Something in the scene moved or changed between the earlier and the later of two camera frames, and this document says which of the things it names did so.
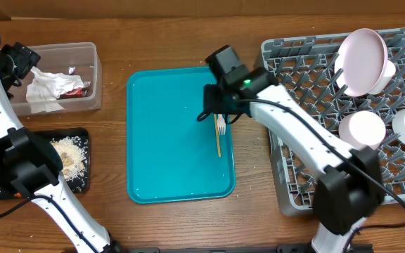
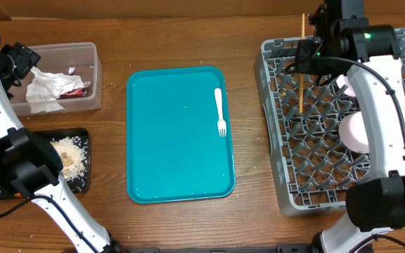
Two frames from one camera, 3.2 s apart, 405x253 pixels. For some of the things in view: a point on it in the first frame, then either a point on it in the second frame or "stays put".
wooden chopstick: (219, 152) to (301, 75)
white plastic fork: (221, 125) stays put
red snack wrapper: (74, 93) stays put
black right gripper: (209, 105) to (302, 48)
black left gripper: (24, 57) stays put
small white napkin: (46, 107) stays put
